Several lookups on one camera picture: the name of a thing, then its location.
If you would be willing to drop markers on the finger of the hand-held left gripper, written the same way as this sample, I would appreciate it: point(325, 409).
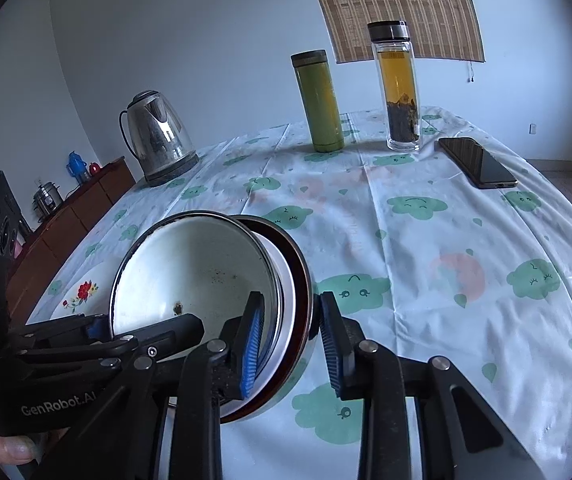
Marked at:
point(171, 332)
point(97, 326)

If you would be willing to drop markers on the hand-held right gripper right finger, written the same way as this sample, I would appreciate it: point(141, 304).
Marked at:
point(331, 345)

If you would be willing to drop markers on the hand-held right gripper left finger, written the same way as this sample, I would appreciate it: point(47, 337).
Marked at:
point(251, 345)

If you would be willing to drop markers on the red flower plate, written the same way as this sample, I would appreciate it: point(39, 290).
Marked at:
point(83, 292)

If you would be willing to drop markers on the white enamel bowl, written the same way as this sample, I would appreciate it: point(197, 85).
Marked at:
point(191, 270)

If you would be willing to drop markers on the person's left hand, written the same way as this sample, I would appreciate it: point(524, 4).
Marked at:
point(8, 447)

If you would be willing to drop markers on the brown wooden sideboard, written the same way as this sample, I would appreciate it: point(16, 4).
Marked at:
point(76, 210)

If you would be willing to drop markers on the silver rice cooker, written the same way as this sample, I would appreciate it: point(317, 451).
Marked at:
point(48, 199)

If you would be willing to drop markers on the small red ornament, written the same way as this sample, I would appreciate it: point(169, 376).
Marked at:
point(95, 167)

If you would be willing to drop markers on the blue water bottle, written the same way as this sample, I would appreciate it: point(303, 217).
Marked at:
point(79, 167)

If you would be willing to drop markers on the black kettle base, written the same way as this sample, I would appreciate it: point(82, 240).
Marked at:
point(176, 172)

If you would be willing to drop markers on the steel electric kettle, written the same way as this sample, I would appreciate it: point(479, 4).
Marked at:
point(158, 130)

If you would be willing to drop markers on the black smartphone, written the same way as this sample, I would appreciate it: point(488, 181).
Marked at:
point(478, 162)

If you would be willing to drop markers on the green thermos flask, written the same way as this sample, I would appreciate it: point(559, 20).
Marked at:
point(321, 105)

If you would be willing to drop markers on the glass tea bottle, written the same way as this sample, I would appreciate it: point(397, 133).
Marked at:
point(400, 95)

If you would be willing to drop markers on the bamboo window blind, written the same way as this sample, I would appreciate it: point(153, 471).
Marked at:
point(396, 5)

